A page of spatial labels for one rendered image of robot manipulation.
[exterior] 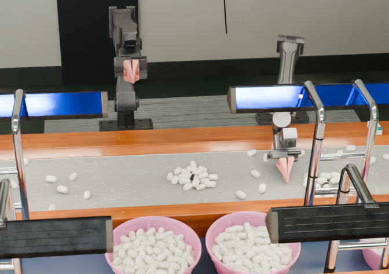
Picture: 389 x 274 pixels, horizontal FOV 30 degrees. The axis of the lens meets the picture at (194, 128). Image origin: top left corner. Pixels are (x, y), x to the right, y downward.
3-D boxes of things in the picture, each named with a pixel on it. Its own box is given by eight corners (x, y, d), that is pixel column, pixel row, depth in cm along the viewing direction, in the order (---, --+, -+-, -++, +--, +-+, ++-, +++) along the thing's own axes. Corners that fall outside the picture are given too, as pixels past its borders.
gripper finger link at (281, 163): (304, 179, 228) (301, 150, 230) (282, 180, 227) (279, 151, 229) (299, 184, 234) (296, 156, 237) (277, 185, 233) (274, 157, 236)
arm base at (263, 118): (312, 103, 273) (307, 94, 279) (260, 106, 270) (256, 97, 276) (309, 121, 278) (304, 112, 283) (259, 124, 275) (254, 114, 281)
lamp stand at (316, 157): (283, 200, 235) (298, 78, 211) (343, 197, 237) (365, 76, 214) (297, 238, 219) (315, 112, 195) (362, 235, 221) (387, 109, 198)
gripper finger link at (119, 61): (140, 70, 215) (138, 56, 223) (116, 72, 214) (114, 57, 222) (141, 91, 219) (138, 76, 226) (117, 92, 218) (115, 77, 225)
